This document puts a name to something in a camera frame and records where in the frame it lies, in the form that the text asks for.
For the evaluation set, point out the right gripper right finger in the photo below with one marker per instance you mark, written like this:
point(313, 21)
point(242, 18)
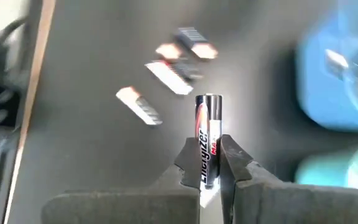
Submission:
point(238, 180)

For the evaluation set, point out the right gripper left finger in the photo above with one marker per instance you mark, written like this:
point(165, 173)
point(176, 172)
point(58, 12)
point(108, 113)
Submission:
point(185, 174)

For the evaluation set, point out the teal plastic bin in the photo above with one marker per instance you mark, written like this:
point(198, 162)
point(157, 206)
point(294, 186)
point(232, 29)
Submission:
point(322, 171)

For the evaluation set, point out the blue plastic bin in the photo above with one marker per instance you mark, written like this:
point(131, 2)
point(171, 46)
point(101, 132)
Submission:
point(319, 93)

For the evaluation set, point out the copper black AA battery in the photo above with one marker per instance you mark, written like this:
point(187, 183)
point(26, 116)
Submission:
point(138, 105)
point(169, 51)
point(194, 39)

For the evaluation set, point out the black aluminium rig frame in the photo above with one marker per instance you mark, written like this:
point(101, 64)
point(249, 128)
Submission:
point(33, 93)

